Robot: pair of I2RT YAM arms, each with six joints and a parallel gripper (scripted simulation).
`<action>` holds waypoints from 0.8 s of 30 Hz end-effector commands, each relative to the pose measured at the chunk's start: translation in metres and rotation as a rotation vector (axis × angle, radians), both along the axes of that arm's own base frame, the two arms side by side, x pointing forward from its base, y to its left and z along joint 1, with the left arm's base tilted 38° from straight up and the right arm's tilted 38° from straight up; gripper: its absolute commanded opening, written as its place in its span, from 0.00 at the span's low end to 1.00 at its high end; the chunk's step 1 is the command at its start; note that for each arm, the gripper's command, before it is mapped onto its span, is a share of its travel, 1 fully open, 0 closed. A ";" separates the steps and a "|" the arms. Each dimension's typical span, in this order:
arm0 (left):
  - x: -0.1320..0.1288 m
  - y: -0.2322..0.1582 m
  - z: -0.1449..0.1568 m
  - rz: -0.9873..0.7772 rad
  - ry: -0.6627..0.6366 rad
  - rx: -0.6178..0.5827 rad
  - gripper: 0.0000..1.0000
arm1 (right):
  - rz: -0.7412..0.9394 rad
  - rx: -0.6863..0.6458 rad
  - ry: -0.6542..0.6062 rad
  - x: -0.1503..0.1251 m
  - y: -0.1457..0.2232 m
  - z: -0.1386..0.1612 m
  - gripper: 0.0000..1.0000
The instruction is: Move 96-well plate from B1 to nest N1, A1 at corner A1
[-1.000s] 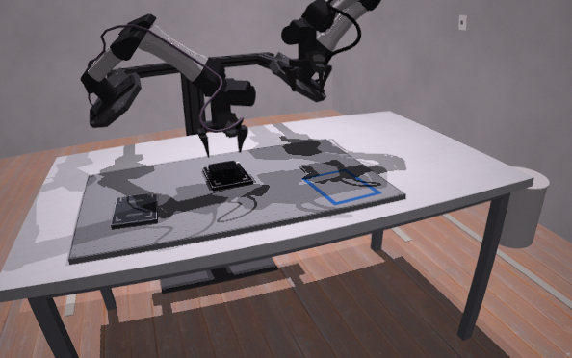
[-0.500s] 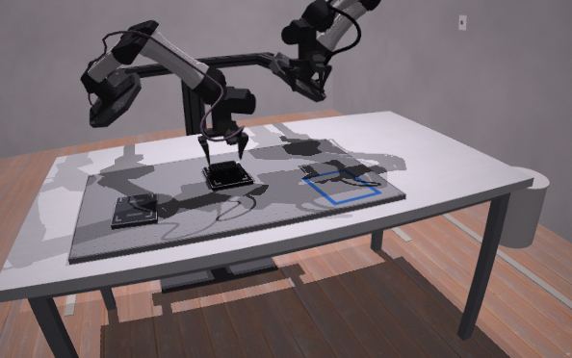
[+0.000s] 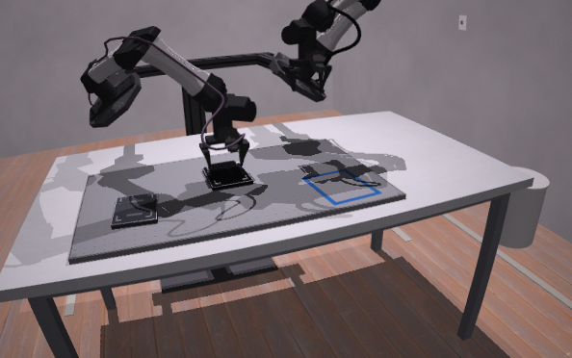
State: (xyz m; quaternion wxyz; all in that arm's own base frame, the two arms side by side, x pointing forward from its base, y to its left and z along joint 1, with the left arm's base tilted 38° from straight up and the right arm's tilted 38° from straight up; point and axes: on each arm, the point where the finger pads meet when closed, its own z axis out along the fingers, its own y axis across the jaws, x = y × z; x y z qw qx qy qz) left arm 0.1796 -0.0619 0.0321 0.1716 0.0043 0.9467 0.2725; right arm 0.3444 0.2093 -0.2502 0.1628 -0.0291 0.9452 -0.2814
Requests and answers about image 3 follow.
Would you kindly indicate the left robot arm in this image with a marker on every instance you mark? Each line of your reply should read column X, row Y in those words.
column 322, row 18

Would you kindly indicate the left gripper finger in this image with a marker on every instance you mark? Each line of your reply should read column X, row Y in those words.
column 321, row 79
column 292, row 77

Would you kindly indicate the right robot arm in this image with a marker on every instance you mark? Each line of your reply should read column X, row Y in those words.
column 158, row 54

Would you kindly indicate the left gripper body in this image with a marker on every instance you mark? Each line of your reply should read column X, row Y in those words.
column 304, row 57

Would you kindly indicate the blue tape outline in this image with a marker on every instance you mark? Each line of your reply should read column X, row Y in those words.
column 344, row 201

